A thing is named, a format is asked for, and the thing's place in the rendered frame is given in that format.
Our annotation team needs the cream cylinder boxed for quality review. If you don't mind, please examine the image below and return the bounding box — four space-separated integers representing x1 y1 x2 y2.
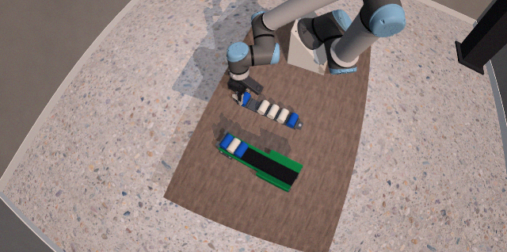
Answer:
267 104 279 119
227 138 241 154
257 100 269 115
276 109 289 124

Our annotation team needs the blue cylinder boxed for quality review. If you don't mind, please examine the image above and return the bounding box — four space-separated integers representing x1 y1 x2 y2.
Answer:
242 92 251 106
286 113 299 128
220 134 234 150
234 142 249 158

